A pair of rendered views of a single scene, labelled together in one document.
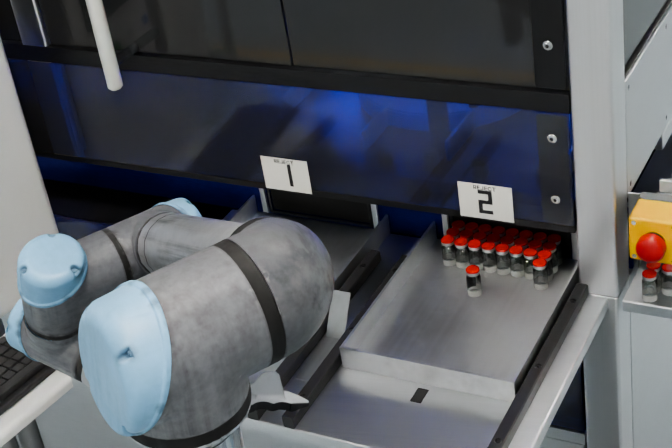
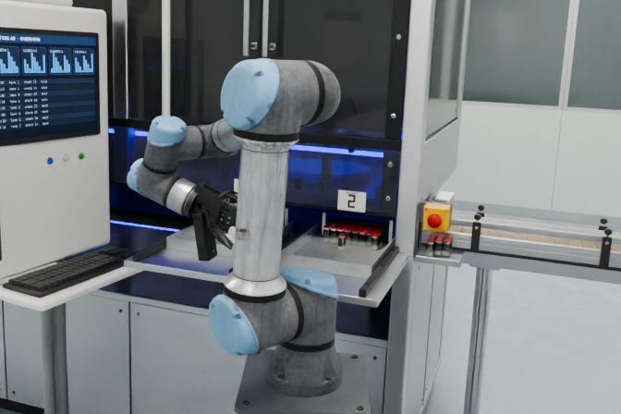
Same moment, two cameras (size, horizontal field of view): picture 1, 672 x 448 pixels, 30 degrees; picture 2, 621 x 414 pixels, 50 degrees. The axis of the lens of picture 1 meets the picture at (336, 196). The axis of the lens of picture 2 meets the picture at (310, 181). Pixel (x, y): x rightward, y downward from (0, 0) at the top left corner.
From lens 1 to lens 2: 70 cm
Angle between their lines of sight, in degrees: 23
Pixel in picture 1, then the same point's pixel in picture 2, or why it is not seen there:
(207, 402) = (287, 115)
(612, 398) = (405, 316)
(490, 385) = (359, 269)
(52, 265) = (171, 124)
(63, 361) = (159, 188)
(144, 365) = (267, 79)
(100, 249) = (192, 129)
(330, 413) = not seen: hidden behind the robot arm
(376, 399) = not seen: hidden behind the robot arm
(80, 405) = (86, 347)
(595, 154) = (410, 173)
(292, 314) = (329, 89)
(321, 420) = not seen: hidden behind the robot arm
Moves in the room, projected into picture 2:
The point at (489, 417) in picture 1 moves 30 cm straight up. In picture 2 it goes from (359, 282) to (365, 165)
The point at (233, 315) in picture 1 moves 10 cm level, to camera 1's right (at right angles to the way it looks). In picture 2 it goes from (305, 77) to (361, 79)
